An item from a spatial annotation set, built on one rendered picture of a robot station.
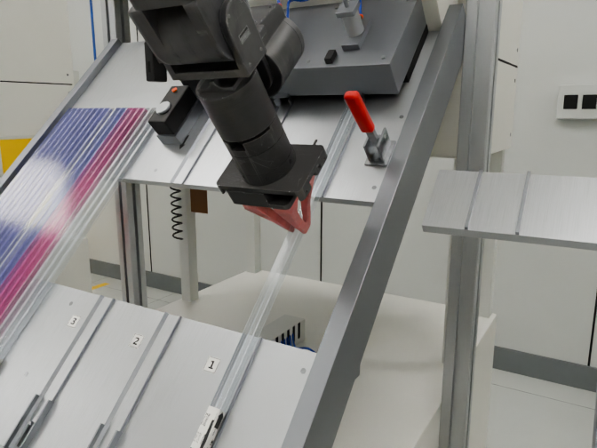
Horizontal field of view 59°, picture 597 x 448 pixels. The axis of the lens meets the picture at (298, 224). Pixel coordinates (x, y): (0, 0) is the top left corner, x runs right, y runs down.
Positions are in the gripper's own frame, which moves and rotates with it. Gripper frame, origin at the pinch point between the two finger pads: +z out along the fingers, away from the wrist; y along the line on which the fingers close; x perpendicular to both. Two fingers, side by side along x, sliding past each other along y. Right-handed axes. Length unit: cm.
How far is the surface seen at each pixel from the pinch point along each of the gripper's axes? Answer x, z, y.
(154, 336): 16.2, 2.3, 12.1
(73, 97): -21, -2, 58
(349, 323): 10.1, 1.0, -9.9
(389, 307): -28, 66, 13
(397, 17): -28.2, -7.9, -4.5
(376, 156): -10.9, -0.5, -5.8
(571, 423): -51, 164, -26
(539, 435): -41, 156, -18
